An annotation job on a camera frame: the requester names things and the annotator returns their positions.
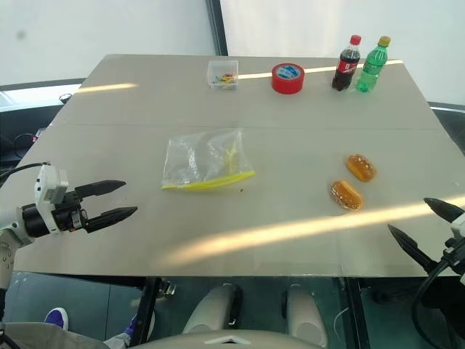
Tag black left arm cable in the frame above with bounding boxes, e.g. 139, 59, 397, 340
0, 162, 47, 182

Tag small colourful pieces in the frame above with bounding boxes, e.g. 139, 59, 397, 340
213, 73, 237, 89

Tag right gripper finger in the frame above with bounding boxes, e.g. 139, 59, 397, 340
387, 223, 441, 275
424, 196, 465, 224

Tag green bottle yellow cap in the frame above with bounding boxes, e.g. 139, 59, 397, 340
355, 35, 392, 93

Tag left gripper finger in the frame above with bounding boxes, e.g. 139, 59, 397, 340
74, 180, 128, 201
85, 206, 140, 234

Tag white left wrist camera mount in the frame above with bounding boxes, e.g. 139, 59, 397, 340
34, 162, 70, 233

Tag clear plastic box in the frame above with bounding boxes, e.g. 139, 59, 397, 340
207, 60, 240, 91

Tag black window frame post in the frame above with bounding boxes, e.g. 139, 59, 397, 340
204, 0, 230, 57

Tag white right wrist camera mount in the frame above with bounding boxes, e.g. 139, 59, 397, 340
449, 212, 465, 239

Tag black table leg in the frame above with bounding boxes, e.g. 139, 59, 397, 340
341, 278, 366, 349
128, 276, 163, 347

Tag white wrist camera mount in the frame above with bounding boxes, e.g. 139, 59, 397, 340
449, 212, 465, 239
34, 162, 70, 233

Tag sesame bread roll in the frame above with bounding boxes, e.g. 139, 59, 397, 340
345, 153, 378, 183
329, 180, 365, 212

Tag dark side desk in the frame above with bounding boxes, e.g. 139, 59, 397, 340
0, 83, 85, 176

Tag cola bottle red cap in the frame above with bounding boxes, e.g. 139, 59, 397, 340
331, 34, 363, 92

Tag clear yellow-zip plastic bag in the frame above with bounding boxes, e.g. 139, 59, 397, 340
161, 127, 256, 194

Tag beige fabric cover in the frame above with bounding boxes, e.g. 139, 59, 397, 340
0, 321, 107, 349

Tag beige rounded robot shell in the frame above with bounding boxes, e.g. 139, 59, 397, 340
283, 284, 328, 348
181, 283, 244, 335

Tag beige robot torso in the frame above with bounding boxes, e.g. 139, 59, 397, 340
129, 329, 328, 349

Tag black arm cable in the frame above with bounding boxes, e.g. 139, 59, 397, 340
0, 162, 47, 182
412, 254, 465, 349

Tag red tape roll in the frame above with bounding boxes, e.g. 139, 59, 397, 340
270, 63, 305, 95

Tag blue and white shoe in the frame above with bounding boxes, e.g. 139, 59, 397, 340
124, 311, 157, 341
44, 307, 70, 333

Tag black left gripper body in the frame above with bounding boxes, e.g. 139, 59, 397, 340
54, 188, 90, 233

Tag grey trouser leg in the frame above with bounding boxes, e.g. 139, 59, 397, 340
102, 331, 132, 349

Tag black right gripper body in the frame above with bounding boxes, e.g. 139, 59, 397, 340
439, 238, 465, 273

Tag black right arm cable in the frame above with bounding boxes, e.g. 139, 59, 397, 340
412, 254, 465, 349

